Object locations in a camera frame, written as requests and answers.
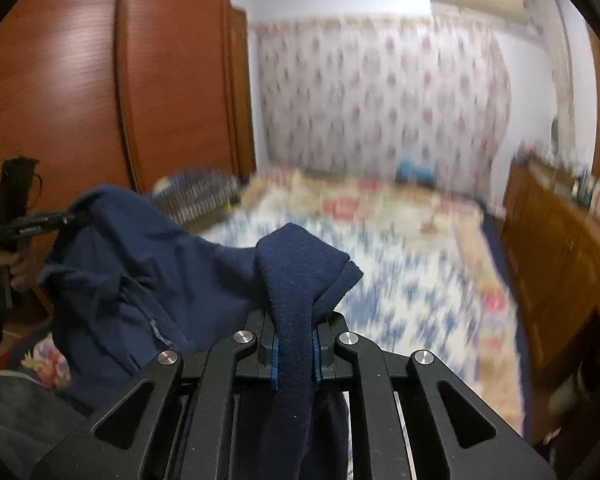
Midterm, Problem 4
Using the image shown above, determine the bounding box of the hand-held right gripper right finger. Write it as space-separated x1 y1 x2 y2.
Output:
310 311 556 480

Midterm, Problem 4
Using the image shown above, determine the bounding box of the blue tissue box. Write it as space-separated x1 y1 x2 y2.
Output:
395 160 436 186

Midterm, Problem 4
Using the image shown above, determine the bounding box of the pink floral blanket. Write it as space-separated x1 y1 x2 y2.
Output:
240 170 486 241

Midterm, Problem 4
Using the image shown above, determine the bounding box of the tied floral curtain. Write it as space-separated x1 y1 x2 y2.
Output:
527 0 573 126

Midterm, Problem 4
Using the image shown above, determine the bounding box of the grey trash bin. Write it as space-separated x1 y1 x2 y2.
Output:
547 375 588 418

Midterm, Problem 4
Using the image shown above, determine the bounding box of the wooden sideboard cabinet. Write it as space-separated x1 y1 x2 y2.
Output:
502 157 600 376

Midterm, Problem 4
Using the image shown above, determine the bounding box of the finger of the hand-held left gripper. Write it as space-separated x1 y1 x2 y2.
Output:
29 210 88 235

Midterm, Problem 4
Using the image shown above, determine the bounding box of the circle-patterned sheer curtain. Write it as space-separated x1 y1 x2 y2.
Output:
255 15 511 206

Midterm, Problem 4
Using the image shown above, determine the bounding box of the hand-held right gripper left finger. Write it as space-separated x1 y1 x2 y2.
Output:
37 310 281 480

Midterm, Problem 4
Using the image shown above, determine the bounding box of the person's dark clothing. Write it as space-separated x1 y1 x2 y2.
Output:
0 305 98 471

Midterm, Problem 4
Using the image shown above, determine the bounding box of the navy printed T-shirt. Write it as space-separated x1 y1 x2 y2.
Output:
35 185 366 480

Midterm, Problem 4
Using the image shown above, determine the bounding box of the blue floral quilt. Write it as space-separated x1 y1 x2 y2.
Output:
200 210 526 480

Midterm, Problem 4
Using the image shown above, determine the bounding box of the wooden louvered wardrobe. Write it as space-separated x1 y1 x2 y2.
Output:
0 0 258 321

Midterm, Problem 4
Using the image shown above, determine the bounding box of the dark medallion-patterned cloth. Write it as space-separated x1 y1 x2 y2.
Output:
150 167 241 226

